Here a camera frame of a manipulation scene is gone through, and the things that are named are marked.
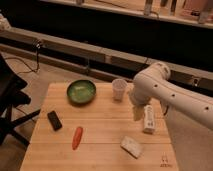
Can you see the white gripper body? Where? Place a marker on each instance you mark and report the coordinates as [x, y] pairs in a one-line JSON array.
[[138, 113]]

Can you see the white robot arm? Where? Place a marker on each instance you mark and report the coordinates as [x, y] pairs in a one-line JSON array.
[[152, 82]]

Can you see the green ceramic bowl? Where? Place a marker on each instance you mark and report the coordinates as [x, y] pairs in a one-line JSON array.
[[81, 91]]

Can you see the white tube with cap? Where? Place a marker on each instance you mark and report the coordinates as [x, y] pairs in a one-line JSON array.
[[149, 120]]

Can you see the white sponge block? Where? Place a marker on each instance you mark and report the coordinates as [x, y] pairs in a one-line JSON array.
[[131, 146]]

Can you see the black rectangular remote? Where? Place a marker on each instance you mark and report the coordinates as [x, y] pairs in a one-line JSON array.
[[54, 120]]

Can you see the black office chair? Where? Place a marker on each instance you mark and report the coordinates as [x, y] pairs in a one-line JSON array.
[[11, 95]]

